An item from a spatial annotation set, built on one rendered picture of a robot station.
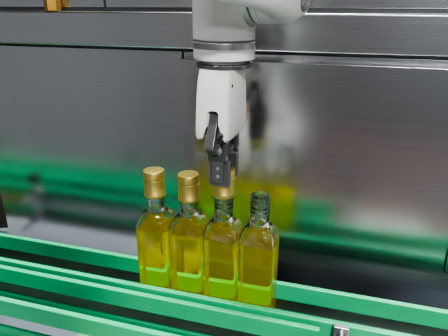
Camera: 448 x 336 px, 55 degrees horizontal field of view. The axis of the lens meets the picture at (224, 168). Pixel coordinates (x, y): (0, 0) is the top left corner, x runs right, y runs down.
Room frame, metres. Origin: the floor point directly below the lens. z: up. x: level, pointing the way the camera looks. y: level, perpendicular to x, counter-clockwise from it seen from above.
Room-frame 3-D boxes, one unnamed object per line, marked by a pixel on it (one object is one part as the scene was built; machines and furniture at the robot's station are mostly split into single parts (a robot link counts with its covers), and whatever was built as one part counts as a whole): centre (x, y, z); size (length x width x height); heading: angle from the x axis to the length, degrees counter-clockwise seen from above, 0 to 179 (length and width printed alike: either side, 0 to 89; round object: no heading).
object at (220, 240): (0.61, 0.00, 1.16); 0.06 x 0.06 x 0.21; 73
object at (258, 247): (0.59, -0.05, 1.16); 0.06 x 0.06 x 0.21; 73
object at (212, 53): (0.61, 0.00, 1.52); 0.09 x 0.08 x 0.03; 163
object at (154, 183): (0.64, 0.11, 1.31); 0.04 x 0.04 x 0.04
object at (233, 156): (0.64, -0.01, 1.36); 0.03 x 0.03 x 0.07; 73
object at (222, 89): (0.61, 0.00, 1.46); 0.10 x 0.07 x 0.11; 163
